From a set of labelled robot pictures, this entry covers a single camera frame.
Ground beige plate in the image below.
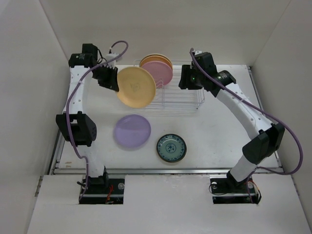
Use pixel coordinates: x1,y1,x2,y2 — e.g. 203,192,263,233
145,53,169,59
116,66,156,108

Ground pink plate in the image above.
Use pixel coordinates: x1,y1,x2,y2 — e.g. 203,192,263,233
141,61,173,88

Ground purple plate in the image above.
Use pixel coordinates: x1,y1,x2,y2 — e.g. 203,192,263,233
113,114,151,149

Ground green blue floral plate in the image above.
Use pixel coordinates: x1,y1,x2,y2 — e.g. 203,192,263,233
156,134,187,163

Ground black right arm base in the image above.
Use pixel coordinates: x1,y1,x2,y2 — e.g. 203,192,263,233
209,177,262,205

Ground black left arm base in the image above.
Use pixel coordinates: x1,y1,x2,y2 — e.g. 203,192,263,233
77,174,125,205

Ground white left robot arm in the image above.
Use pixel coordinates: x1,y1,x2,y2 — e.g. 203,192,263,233
56,43,123,194

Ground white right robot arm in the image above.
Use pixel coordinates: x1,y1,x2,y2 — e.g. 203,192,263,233
178,50,285,192

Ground orange plate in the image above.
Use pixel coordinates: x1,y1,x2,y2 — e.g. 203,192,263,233
139,56,173,68

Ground white wire dish rack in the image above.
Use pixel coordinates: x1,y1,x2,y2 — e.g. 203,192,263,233
145,60,205,112

